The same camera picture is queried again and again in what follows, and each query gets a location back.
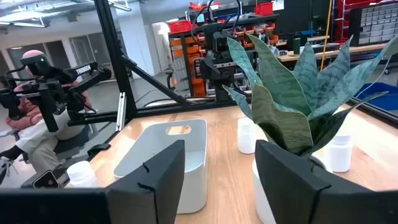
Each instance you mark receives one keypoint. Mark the silver metal bracket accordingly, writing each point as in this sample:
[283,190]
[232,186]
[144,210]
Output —
[121,112]

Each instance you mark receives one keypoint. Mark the grey plastic basket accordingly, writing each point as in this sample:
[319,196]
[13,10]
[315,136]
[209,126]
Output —
[174,146]

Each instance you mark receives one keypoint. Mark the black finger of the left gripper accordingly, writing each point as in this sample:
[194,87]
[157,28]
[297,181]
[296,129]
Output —
[206,70]
[215,70]

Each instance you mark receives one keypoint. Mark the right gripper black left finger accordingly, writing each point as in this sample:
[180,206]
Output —
[149,193]

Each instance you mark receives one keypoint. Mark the black aluminium frame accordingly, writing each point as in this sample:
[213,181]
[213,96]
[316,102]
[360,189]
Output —
[115,46]

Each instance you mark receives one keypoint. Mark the dark office chair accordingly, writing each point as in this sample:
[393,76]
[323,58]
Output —
[74,141]

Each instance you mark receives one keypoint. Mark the grey drawer cabinet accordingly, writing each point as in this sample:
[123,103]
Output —
[377,25]

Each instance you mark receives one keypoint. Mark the ceiling strip light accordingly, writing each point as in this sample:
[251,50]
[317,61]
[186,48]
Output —
[28,24]

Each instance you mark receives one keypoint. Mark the person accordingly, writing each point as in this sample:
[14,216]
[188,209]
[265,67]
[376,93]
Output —
[37,140]

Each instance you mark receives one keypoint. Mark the red storage bin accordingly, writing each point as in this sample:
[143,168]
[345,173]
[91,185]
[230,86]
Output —
[180,27]
[263,9]

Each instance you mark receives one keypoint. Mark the dark green can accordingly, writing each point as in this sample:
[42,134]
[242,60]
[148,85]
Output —
[296,46]

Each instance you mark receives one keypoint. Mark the wooden workbench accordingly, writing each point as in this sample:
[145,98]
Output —
[342,50]

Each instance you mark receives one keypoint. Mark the shelving with orange bins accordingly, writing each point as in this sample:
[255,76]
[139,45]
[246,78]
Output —
[190,51]

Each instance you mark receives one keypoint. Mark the green snake plant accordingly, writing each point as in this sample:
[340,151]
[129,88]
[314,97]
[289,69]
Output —
[280,102]

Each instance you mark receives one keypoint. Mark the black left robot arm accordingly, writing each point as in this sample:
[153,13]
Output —
[218,92]

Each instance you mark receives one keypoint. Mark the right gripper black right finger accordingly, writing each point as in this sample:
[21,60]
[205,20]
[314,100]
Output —
[286,180]

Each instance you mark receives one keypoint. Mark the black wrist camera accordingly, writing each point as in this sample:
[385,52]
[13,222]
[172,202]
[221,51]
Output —
[222,42]

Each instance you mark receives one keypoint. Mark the red metal rack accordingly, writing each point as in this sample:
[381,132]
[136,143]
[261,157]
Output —
[339,18]

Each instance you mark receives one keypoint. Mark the black plastic clamp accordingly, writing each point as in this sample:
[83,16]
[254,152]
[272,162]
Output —
[99,148]

